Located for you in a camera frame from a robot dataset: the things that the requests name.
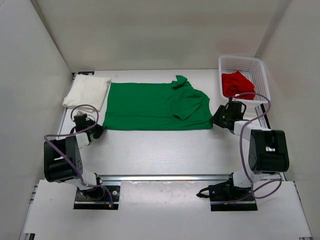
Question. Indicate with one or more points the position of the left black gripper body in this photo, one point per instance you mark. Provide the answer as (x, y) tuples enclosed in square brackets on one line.
[(91, 122)]

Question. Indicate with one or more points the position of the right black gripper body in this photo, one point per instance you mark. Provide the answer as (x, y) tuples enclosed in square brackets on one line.
[(228, 117)]

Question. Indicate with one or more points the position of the white t shirt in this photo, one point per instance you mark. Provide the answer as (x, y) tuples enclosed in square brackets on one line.
[(87, 90)]

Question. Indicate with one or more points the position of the green t shirt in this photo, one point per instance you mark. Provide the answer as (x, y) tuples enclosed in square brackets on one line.
[(174, 106)]

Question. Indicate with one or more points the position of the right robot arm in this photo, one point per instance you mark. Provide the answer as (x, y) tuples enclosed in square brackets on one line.
[(263, 151)]

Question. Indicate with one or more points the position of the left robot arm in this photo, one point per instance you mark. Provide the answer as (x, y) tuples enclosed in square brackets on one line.
[(62, 157)]

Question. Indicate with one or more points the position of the red t shirt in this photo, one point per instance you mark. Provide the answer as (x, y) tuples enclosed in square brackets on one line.
[(235, 83)]

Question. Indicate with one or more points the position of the white plastic basket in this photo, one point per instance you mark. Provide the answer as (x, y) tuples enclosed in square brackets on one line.
[(253, 69)]

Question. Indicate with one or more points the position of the blue table label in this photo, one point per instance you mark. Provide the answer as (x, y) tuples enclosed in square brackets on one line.
[(86, 73)]

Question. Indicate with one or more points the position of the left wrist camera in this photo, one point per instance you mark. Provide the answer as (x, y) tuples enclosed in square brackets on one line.
[(81, 112)]

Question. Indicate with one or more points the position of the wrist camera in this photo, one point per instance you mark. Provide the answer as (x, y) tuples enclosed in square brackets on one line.
[(235, 97), (81, 112)]

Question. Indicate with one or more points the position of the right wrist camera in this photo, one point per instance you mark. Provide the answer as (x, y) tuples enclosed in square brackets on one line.
[(235, 97)]

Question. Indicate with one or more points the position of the aluminium front rail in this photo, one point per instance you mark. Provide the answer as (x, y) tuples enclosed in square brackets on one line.
[(164, 178)]

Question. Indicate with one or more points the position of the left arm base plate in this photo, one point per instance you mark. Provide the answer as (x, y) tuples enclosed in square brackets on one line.
[(98, 198)]

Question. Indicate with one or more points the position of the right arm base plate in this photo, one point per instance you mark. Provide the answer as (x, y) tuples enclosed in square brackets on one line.
[(225, 197)]

